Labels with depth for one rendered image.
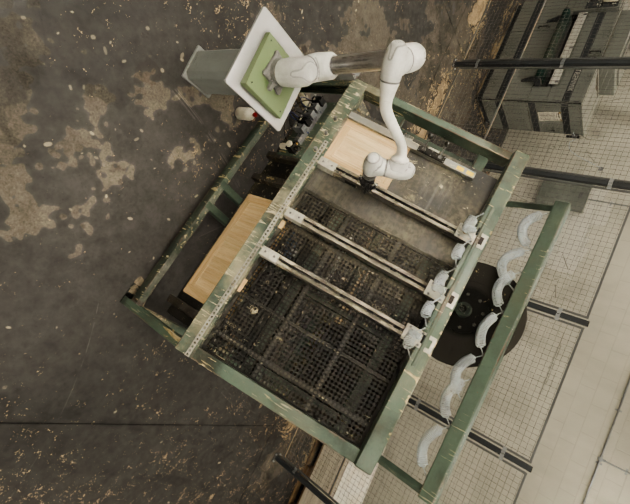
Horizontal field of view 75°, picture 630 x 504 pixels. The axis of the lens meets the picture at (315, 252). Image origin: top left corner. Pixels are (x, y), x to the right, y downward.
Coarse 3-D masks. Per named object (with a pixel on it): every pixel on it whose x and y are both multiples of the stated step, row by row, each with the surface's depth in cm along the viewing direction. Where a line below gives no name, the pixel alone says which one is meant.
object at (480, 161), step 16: (400, 128) 295; (432, 144) 292; (464, 160) 288; (480, 160) 286; (336, 224) 274; (320, 256) 269; (288, 288) 263; (288, 304) 260; (272, 320) 258; (400, 320) 256; (352, 400) 244
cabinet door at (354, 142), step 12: (348, 120) 290; (348, 132) 287; (360, 132) 287; (372, 132) 287; (336, 144) 285; (348, 144) 285; (360, 144) 285; (372, 144) 285; (384, 144) 284; (324, 156) 282; (336, 156) 282; (348, 156) 282; (360, 156) 282; (384, 156) 282; (348, 168) 280; (360, 168) 280; (384, 180) 277
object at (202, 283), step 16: (240, 208) 321; (256, 208) 313; (240, 224) 312; (256, 224) 304; (224, 240) 311; (240, 240) 303; (208, 256) 311; (224, 256) 303; (208, 272) 302; (224, 272) 294; (192, 288) 301; (208, 288) 294
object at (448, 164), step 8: (352, 112) 289; (352, 120) 290; (360, 120) 287; (368, 120) 287; (368, 128) 288; (376, 128) 285; (384, 128) 285; (384, 136) 286; (408, 144) 281; (416, 144) 281; (416, 152) 282; (432, 160) 280; (448, 160) 278; (448, 168) 279; (464, 176) 277
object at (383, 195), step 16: (320, 160) 276; (336, 176) 277; (352, 176) 274; (368, 192) 273; (384, 192) 269; (400, 208) 268; (416, 208) 265; (432, 224) 264; (448, 224) 262; (464, 240) 255
